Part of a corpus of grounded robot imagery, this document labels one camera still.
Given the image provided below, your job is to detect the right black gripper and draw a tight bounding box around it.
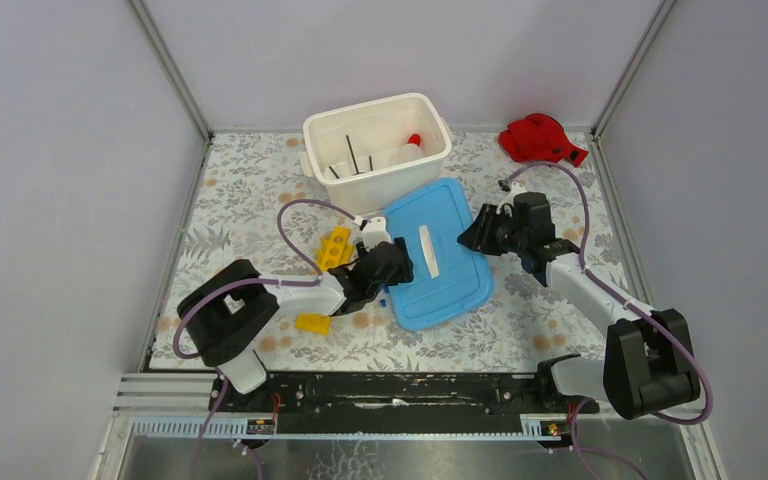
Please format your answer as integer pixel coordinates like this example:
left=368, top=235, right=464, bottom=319
left=455, top=204, right=526, bottom=258

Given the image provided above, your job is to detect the blue plastic bin lid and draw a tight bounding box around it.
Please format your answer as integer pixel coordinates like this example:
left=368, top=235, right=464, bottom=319
left=382, top=178, right=494, bottom=331

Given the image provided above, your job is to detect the black wire tripod stand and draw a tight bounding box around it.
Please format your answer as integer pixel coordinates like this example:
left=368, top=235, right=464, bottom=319
left=323, top=135, right=374, bottom=180

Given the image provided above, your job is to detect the red capped wash bottle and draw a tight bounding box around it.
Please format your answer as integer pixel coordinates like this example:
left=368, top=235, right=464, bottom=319
left=384, top=133, right=423, bottom=168

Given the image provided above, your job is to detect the white plastic storage bin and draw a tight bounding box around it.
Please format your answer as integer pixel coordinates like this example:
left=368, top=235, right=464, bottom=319
left=300, top=93, right=453, bottom=214

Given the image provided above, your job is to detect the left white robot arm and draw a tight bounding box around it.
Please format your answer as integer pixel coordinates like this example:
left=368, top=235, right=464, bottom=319
left=173, top=237, right=413, bottom=411

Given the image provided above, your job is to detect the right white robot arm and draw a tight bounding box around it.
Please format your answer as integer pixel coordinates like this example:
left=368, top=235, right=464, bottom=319
left=458, top=192, right=703, bottom=420

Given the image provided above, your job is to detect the yellow test tube rack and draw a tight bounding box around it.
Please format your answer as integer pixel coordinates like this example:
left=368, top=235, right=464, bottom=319
left=295, top=226, right=354, bottom=335

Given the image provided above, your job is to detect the floral patterned table mat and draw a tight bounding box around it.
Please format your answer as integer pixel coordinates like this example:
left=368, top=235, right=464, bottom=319
left=145, top=133, right=640, bottom=372

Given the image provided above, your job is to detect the red cloth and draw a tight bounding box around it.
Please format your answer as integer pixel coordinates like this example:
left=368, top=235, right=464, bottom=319
left=498, top=113, right=589, bottom=167

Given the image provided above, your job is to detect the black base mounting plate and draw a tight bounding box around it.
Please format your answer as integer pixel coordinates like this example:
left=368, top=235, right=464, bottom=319
left=208, top=371, right=582, bottom=437

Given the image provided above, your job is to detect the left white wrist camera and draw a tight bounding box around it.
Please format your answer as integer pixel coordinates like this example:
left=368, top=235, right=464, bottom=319
left=353, top=215, right=392, bottom=250

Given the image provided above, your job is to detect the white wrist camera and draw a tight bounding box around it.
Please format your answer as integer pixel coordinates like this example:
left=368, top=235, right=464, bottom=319
left=353, top=215, right=392, bottom=250
left=498, top=180, right=528, bottom=210

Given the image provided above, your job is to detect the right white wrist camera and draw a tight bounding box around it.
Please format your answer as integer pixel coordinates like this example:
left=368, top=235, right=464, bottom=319
left=498, top=180, right=528, bottom=210

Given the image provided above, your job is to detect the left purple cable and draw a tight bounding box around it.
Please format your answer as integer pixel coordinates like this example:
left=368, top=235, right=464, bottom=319
left=171, top=198, right=367, bottom=480

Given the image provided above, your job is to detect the purple cable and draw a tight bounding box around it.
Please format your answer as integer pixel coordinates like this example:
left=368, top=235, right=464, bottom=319
left=171, top=198, right=367, bottom=480
left=499, top=161, right=715, bottom=480

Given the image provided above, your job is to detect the aluminium frame rail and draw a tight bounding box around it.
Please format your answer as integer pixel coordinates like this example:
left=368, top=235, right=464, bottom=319
left=113, top=371, right=218, bottom=413

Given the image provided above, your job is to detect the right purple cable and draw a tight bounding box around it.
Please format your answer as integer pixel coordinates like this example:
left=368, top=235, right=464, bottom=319
left=499, top=161, right=715, bottom=480

